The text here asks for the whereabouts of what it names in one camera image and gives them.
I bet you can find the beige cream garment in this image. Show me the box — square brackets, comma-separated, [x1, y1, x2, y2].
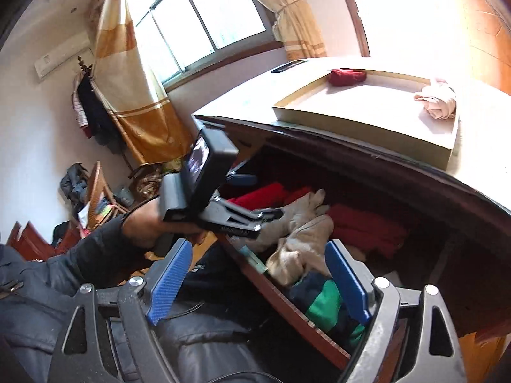
[229, 189, 333, 286]

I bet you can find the maroon grey underwear roll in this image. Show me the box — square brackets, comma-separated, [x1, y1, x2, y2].
[326, 204, 409, 259]

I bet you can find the dark red knitted sock roll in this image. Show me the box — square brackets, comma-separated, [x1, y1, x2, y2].
[328, 68, 366, 87]

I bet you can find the pink garment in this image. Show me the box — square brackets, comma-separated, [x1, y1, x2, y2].
[414, 80, 456, 120]

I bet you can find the bright red garment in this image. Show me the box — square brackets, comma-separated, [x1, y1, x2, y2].
[229, 182, 312, 210]

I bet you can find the person's dark sleeve forearm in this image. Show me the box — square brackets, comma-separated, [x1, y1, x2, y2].
[0, 214, 133, 328]

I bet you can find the open wooden drawer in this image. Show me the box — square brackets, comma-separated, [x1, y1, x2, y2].
[220, 141, 510, 382]

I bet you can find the person's left hand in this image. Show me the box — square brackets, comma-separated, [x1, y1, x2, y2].
[121, 197, 207, 249]

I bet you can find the green and navy garment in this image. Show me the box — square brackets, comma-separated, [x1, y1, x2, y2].
[287, 271, 365, 354]

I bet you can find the black smartphone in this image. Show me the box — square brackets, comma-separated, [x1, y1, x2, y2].
[270, 59, 306, 73]

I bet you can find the orange striped left curtain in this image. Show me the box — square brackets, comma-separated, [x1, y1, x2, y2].
[86, 0, 192, 165]

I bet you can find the shallow cardboard box tray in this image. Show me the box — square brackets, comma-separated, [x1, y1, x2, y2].
[272, 69, 458, 170]

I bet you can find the yellow tied curtain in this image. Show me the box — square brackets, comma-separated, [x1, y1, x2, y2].
[257, 0, 326, 60]

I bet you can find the green cloud print tablecloth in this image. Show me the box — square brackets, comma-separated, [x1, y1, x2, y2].
[193, 58, 510, 207]

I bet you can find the white air conditioner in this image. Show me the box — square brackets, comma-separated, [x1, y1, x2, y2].
[34, 31, 90, 80]

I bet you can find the wooden door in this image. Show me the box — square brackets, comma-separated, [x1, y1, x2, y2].
[459, 0, 510, 94]

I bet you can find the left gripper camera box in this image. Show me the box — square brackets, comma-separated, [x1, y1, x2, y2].
[159, 128, 238, 222]

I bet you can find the window with dark frame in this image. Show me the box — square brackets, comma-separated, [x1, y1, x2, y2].
[127, 0, 277, 84]

